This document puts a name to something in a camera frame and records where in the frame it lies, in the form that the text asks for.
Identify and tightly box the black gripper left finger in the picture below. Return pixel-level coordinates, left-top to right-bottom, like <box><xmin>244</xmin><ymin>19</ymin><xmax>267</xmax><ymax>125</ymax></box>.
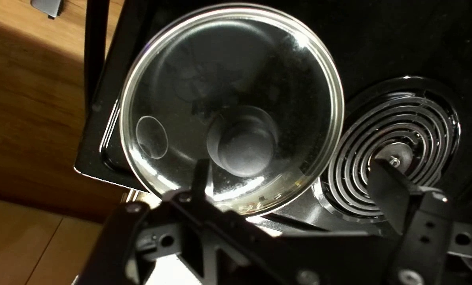
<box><xmin>187</xmin><ymin>157</ymin><xmax>218</xmax><ymax>207</ymax></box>

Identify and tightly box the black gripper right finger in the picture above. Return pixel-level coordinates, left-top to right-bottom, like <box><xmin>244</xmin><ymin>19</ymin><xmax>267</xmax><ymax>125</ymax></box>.
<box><xmin>366</xmin><ymin>158</ymin><xmax>428</xmax><ymax>239</ymax></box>

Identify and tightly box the glass pot lid black knob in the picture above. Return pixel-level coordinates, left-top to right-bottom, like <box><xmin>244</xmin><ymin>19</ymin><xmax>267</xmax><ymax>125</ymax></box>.
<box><xmin>118</xmin><ymin>2</ymin><xmax>347</xmax><ymax>218</ymax></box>

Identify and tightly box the large coil stove burner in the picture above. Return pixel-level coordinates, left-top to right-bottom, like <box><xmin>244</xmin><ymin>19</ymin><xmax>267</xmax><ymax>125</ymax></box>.
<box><xmin>320</xmin><ymin>76</ymin><xmax>465</xmax><ymax>220</ymax></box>

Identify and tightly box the black electric stove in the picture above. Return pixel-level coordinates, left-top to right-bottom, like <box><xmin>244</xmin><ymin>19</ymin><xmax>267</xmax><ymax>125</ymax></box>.
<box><xmin>73</xmin><ymin>0</ymin><xmax>472</xmax><ymax>285</ymax></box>

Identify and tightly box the small grey object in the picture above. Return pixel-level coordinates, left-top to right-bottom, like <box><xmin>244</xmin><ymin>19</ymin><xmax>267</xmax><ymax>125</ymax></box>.
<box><xmin>31</xmin><ymin>0</ymin><xmax>67</xmax><ymax>21</ymax></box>

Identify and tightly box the dark pot with long handle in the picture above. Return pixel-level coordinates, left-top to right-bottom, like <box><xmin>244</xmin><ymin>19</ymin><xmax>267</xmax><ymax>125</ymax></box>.
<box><xmin>121</xmin><ymin>9</ymin><xmax>365</xmax><ymax>236</ymax></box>

